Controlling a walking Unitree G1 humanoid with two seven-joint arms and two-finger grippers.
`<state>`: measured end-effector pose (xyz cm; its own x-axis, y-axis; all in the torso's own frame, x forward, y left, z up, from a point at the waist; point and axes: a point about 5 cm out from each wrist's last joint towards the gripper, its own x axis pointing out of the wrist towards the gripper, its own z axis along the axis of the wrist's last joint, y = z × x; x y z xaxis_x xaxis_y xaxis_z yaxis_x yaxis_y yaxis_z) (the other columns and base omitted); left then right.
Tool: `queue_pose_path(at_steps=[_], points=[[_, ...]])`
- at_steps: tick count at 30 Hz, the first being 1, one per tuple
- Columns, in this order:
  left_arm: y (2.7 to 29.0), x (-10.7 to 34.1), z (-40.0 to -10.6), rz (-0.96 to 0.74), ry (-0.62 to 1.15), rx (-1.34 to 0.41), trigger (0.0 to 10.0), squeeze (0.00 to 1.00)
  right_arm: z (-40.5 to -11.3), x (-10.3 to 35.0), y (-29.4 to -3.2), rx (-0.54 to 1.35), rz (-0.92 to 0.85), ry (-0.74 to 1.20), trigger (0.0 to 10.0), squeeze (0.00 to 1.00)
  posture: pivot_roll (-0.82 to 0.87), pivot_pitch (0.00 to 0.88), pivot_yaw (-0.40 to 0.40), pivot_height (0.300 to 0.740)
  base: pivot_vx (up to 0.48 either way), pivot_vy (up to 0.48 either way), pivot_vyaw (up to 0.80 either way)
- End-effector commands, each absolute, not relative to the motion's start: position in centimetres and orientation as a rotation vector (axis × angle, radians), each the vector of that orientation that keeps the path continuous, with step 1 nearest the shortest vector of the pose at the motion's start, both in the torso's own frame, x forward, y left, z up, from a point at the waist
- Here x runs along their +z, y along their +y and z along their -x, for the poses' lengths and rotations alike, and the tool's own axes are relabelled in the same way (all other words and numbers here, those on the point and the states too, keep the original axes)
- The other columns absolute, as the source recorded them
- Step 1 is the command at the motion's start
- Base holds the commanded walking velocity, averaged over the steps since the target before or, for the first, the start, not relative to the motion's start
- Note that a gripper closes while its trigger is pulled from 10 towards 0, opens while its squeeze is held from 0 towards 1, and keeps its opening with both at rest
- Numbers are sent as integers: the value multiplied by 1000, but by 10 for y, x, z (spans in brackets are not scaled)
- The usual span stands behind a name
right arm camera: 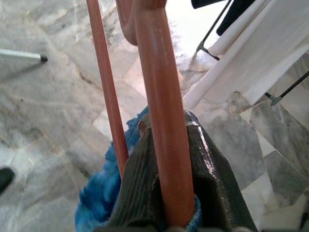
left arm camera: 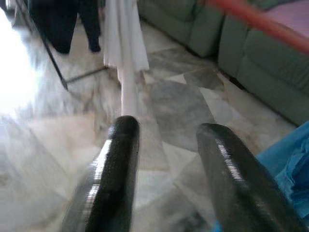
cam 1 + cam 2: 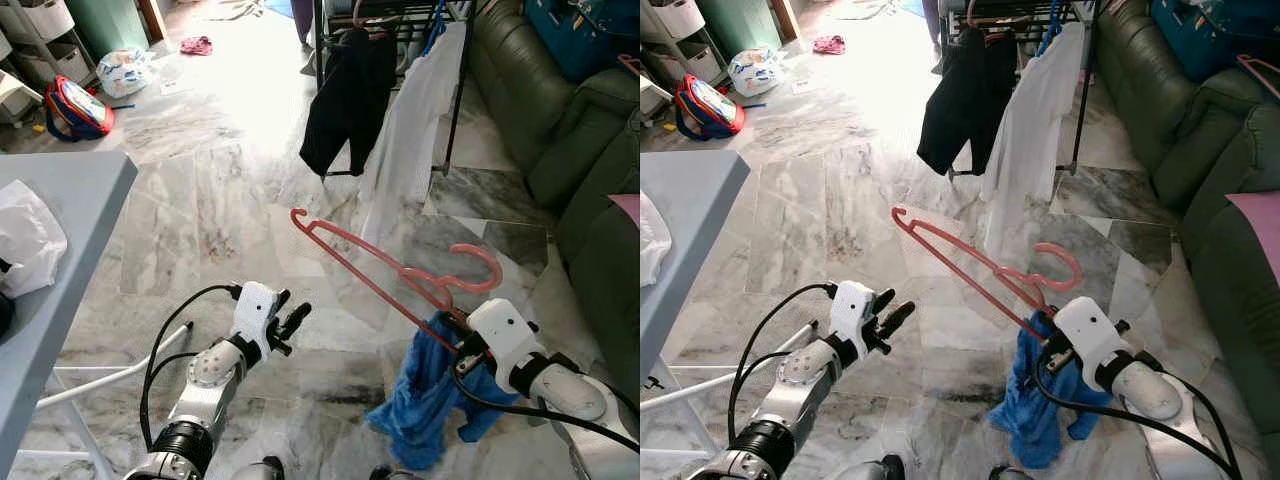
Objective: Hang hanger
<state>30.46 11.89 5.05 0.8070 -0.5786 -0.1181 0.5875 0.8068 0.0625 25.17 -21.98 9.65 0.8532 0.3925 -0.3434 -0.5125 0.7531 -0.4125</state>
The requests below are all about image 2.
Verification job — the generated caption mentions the white garment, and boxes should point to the white garment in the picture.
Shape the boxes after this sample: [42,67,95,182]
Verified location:
[102,0,150,119]

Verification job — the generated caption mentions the red plastic hanger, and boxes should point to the red plastic hanger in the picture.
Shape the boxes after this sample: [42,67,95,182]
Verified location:
[205,0,309,55]

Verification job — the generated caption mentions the black metal drying rack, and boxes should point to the black metal drying rack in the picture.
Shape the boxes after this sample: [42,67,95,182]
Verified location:
[14,0,108,89]

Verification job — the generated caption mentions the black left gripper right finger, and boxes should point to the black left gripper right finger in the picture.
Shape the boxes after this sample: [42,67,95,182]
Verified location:
[195,122,305,232]

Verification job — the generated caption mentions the black garment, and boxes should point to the black garment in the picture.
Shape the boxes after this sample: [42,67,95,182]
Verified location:
[28,0,101,54]

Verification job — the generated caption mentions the blue garment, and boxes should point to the blue garment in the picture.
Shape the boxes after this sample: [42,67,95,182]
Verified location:
[212,120,309,232]

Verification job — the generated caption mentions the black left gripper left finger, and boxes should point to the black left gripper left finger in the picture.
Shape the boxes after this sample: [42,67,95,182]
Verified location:
[62,115,141,232]

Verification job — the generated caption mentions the green leather sofa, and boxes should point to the green leather sofa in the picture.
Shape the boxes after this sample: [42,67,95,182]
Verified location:
[137,0,309,126]

